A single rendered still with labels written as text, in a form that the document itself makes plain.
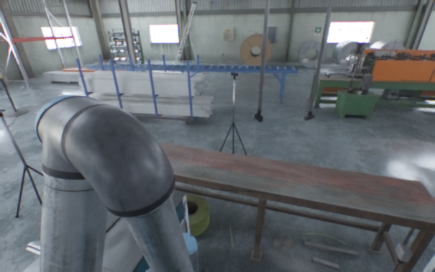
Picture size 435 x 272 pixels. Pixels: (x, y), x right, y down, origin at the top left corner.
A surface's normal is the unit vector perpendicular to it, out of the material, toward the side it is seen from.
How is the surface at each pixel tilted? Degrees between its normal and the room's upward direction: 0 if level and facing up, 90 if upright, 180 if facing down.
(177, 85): 90
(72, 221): 80
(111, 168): 63
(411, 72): 90
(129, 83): 90
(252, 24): 90
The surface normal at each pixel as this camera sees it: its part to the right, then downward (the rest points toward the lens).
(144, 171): 0.62, -0.11
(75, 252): 0.52, 0.26
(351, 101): -0.19, 0.48
